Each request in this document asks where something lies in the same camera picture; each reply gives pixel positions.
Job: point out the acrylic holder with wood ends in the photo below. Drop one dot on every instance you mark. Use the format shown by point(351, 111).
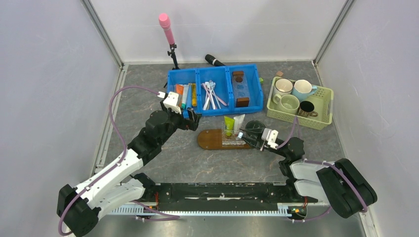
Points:
point(240, 89)

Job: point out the green toothpaste tube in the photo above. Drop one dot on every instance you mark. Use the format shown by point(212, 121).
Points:
point(229, 126)

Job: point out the pink microphone on stand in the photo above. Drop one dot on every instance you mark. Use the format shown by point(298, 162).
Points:
point(165, 24)

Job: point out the dark green enamel mug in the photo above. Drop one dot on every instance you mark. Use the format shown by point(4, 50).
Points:
point(254, 124)

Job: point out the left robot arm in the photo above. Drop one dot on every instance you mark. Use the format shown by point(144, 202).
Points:
point(80, 208)

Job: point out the light green mug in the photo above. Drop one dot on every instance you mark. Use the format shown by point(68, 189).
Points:
point(286, 103)

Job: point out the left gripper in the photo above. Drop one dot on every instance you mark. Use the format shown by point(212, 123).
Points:
point(191, 123)

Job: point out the black microphone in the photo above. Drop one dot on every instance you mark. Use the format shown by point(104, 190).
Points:
point(213, 61)

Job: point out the clear acrylic toothbrush holder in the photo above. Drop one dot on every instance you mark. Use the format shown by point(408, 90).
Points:
point(229, 138)

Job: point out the light green plastic basket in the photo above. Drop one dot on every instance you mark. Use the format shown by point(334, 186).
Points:
point(323, 104)

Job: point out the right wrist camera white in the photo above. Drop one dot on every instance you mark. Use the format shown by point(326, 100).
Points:
point(269, 136)

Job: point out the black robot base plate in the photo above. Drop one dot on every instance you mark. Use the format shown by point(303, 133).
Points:
point(220, 197)

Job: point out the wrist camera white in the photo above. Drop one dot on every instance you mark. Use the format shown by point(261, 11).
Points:
point(269, 136)
point(170, 101)

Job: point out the white cable duct strip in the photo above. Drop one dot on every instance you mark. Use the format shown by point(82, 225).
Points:
point(134, 209)

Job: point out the white ribbed mug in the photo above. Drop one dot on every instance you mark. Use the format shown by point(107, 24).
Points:
point(282, 86)

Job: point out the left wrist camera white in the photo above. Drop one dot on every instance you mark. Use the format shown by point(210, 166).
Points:
point(170, 101)

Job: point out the white toothbrush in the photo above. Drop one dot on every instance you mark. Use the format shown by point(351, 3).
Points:
point(209, 99)

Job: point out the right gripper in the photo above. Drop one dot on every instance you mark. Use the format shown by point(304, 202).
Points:
point(259, 143)

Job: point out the oval wooden tray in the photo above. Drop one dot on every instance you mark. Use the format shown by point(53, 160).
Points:
point(210, 139)

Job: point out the blue three-compartment bin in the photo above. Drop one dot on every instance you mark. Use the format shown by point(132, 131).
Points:
point(222, 77)

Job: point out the light blue mug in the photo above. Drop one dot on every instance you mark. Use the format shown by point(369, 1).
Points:
point(302, 89)

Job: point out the dark brown mug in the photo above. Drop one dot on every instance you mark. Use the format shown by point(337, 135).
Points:
point(306, 109)

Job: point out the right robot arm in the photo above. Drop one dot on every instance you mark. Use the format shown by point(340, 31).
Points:
point(337, 183)

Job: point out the orange toothpaste tube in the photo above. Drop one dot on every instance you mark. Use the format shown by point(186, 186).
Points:
point(179, 88)

